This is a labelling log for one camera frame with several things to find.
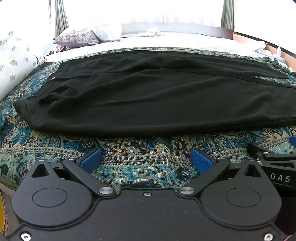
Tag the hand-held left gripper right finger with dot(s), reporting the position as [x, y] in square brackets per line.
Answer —
[201, 161]

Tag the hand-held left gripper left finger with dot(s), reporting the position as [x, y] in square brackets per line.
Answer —
[91, 161]

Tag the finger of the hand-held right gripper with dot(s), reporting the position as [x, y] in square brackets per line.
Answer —
[277, 157]
[293, 141]

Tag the black pants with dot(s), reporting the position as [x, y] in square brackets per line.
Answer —
[138, 92]

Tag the blue patterned blanket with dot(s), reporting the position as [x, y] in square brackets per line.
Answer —
[138, 160]

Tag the pale blue cloth bundle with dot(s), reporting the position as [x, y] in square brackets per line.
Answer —
[278, 56]

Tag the crumpled white cloth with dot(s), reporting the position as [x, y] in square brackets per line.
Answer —
[263, 48]

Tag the striped cloth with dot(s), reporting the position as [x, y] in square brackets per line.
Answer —
[39, 59]

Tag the pink floral cloth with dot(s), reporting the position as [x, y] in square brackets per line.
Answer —
[57, 49]

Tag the white bed sheet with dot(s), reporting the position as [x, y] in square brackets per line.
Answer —
[185, 41]

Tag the purple floral pillow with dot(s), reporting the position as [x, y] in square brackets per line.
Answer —
[76, 37]

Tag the white pillow with green flowers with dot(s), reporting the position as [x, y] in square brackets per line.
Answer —
[16, 58]

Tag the plain white pillow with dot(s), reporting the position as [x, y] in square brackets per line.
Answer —
[108, 31]

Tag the green curtain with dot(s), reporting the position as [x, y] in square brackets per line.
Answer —
[228, 14]
[60, 18]

